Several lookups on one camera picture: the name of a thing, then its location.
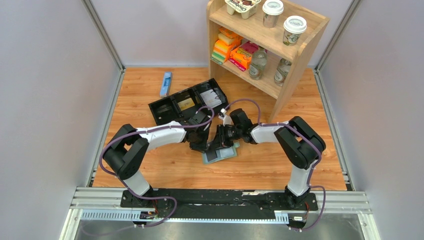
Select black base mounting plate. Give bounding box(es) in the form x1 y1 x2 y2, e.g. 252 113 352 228
120 188 319 220

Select glass bottle right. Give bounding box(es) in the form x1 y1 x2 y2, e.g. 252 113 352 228
274 58 292 87

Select blue rectangular box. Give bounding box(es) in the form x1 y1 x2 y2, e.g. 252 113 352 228
159 71 172 98

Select paper coffee cup right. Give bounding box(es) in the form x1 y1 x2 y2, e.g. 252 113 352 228
282 15 307 46

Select wooden shelf unit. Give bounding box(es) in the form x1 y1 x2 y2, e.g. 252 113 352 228
205 0 331 124

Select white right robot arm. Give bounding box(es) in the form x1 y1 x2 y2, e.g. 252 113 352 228
206 108 326 210

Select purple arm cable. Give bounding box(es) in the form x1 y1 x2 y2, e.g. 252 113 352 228
98 105 216 229
223 98 327 232

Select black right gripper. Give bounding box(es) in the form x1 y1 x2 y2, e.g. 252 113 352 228
208 124 242 152

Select black three-compartment tray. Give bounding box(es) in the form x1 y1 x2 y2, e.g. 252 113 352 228
148 78 229 126

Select chocolate pudding cup pack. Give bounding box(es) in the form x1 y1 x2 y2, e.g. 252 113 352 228
224 0 261 20

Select silver VIP card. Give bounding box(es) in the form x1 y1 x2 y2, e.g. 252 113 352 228
200 89 223 108

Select glass bottle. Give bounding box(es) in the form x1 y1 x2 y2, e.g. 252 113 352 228
274 58 292 87
248 46 268 80

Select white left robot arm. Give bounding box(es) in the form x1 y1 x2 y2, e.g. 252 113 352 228
99 110 213 208

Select glass bottle left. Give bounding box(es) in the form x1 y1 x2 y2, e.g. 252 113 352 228
248 46 268 80

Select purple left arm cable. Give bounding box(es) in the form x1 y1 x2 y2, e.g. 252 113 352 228
98 105 216 229

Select gold card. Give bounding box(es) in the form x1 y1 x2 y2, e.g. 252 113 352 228
177 98 195 111

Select teal leather card holder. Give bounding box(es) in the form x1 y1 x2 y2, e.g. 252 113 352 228
201 141 240 165

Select stacked colourful sponges pack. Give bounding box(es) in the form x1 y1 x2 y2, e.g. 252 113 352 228
210 27 243 65

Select orange snack box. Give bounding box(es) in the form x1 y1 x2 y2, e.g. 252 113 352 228
228 41 259 72

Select paper coffee cup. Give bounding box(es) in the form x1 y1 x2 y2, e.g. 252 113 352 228
282 15 307 46
262 0 284 29

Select paper coffee cup left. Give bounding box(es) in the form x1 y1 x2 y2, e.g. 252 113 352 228
262 0 284 29

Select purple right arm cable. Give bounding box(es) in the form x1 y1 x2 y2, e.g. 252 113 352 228
223 98 327 232

